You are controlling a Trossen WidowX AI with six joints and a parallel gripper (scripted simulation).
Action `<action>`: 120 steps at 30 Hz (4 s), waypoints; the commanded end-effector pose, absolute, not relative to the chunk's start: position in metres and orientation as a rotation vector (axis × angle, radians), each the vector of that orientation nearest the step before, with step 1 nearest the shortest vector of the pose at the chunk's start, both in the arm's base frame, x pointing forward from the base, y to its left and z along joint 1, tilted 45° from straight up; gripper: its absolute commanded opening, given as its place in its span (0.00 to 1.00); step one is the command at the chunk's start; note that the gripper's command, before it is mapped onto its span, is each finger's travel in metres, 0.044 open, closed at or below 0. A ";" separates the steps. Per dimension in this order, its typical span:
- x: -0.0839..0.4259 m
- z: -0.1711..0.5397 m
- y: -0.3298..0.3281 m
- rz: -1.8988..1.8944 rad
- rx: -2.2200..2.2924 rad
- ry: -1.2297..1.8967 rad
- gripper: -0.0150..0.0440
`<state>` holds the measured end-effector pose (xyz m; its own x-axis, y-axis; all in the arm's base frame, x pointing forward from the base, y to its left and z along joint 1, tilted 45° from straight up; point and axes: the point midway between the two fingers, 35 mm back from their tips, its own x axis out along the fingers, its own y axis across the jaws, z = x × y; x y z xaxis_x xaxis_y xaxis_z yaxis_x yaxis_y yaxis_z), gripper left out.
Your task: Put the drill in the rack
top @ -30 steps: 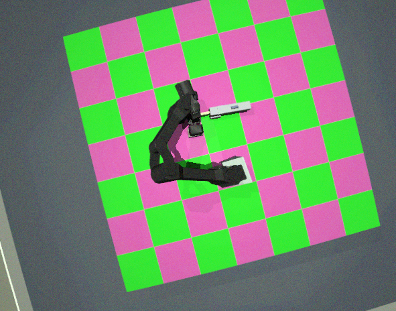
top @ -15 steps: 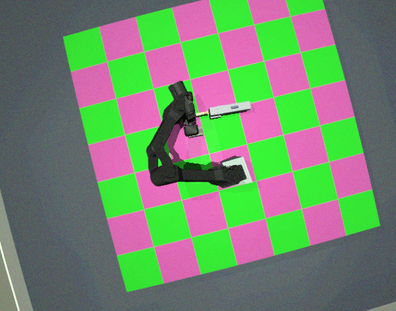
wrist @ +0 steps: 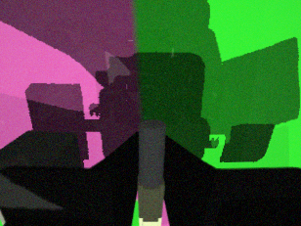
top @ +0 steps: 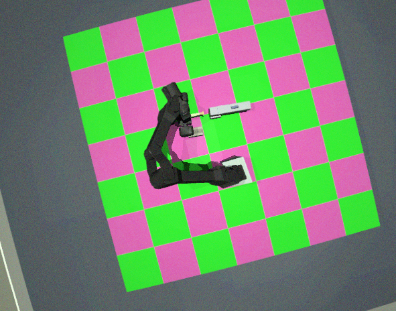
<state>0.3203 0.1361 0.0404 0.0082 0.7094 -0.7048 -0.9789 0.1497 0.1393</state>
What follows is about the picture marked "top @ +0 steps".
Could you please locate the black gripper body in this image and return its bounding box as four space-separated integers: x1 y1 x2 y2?
177 92 194 137

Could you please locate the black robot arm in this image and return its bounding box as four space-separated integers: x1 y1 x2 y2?
143 82 247 189

